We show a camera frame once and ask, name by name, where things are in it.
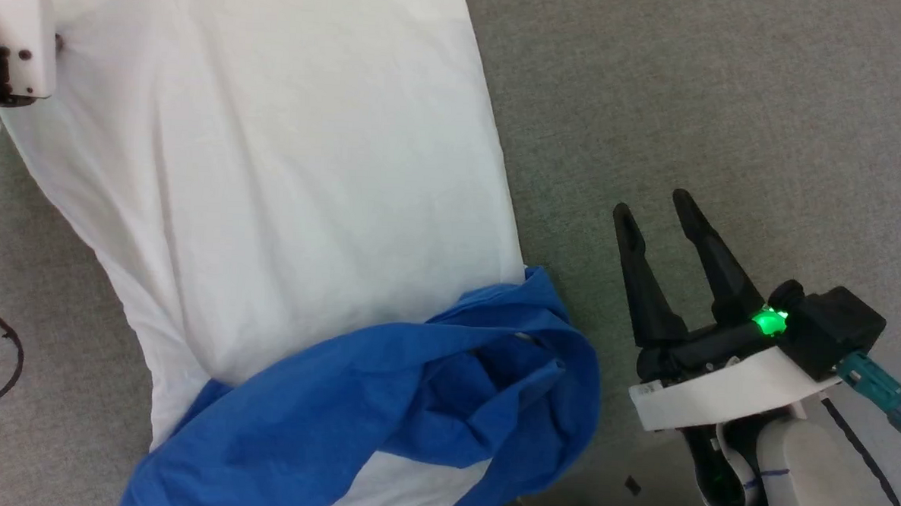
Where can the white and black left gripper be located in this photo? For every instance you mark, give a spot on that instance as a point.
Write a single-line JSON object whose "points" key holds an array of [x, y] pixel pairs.
{"points": [[27, 29]]}

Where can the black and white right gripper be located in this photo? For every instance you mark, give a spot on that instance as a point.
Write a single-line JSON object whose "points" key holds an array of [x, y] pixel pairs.
{"points": [[718, 386]]}

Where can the white shirt with blue sleeves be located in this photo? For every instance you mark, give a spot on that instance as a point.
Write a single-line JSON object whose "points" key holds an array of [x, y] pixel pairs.
{"points": [[272, 161]]}

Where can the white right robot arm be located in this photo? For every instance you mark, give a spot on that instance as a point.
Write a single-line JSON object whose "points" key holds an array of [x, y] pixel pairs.
{"points": [[805, 481]]}

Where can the small dark scrap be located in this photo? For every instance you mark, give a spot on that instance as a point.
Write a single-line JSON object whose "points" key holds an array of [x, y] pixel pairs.
{"points": [[633, 485]]}

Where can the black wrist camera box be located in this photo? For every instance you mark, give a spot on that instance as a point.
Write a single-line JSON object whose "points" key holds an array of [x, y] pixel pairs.
{"points": [[835, 331]]}

